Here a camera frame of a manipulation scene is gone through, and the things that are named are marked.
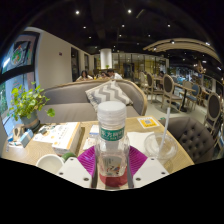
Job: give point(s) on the white printed box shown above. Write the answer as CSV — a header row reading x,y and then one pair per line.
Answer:
x,y
66,140

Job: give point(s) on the group of dining chairs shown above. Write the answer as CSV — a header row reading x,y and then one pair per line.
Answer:
x,y
168,87

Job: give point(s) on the white mug with green print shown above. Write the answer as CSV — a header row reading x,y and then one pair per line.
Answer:
x,y
50,163

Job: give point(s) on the grey upholstered sofa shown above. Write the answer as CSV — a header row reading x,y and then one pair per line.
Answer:
x,y
66,96

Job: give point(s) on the white round pillar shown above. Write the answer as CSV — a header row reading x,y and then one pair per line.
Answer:
x,y
106,58

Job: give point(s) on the printed paper leaflet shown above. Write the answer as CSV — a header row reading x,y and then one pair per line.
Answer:
x,y
45,133

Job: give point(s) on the flat round red coaster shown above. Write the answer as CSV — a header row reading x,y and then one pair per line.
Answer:
x,y
113,181

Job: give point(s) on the window with festive stickers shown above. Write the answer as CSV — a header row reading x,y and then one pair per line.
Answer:
x,y
20,53

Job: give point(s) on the green potted plant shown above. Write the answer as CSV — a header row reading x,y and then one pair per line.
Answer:
x,y
26,103

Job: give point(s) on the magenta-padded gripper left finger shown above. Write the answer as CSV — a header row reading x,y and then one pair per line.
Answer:
x,y
71,171

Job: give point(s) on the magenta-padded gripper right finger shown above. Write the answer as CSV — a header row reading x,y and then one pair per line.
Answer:
x,y
151,171

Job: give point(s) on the grey white chevron cushion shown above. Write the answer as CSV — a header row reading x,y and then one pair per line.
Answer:
x,y
108,93

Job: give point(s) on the person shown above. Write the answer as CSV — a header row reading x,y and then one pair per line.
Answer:
x,y
114,75
84,76

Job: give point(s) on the white box with blue stripe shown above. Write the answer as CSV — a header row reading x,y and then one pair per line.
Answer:
x,y
94,131

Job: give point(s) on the small white blue box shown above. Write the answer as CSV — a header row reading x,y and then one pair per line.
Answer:
x,y
26,138

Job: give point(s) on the wooden dining table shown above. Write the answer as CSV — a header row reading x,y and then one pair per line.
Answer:
x,y
185,87

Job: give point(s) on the group of ceiling lights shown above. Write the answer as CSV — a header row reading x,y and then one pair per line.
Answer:
x,y
77,12

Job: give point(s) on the clear plastic water bottle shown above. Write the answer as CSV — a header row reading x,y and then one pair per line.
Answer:
x,y
111,143

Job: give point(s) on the yellow sign card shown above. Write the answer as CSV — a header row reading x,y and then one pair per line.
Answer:
x,y
148,122

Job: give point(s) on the clear plastic cup with straw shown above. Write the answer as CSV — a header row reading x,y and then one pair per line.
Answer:
x,y
160,146

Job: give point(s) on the dark grey tufted armchair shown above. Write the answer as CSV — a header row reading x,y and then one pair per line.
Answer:
x,y
193,136

